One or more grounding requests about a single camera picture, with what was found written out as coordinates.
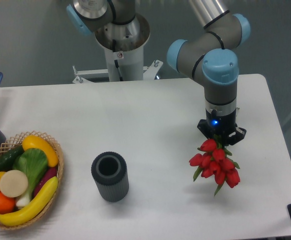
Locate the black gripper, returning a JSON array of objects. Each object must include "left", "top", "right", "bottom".
[{"left": 197, "top": 109, "right": 247, "bottom": 146}]

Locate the red tulip bouquet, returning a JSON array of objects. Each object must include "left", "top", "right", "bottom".
[{"left": 188, "top": 135, "right": 241, "bottom": 195}]

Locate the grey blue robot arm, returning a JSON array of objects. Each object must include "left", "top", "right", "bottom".
[{"left": 66, "top": 0, "right": 251, "bottom": 146}]

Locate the dark grey ribbed vase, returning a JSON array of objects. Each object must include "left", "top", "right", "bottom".
[{"left": 91, "top": 151, "right": 130, "bottom": 203}]

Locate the purple eggplant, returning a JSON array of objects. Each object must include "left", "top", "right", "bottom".
[{"left": 32, "top": 167, "right": 58, "bottom": 198}]

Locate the green bok choy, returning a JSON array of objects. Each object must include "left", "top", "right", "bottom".
[{"left": 0, "top": 148, "right": 48, "bottom": 209}]

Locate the woven wicker basket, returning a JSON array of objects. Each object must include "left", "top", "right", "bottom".
[{"left": 0, "top": 131, "right": 64, "bottom": 230}]

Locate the green cucumber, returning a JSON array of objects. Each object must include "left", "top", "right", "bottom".
[{"left": 0, "top": 145, "right": 24, "bottom": 172}]

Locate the yellow banana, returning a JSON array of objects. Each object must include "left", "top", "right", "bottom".
[{"left": 0, "top": 176, "right": 59, "bottom": 227}]

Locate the orange fruit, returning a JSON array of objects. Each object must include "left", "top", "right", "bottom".
[{"left": 0, "top": 192, "right": 15, "bottom": 214}]

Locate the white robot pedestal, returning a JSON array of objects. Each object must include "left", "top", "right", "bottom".
[{"left": 72, "top": 13, "right": 164, "bottom": 84}]

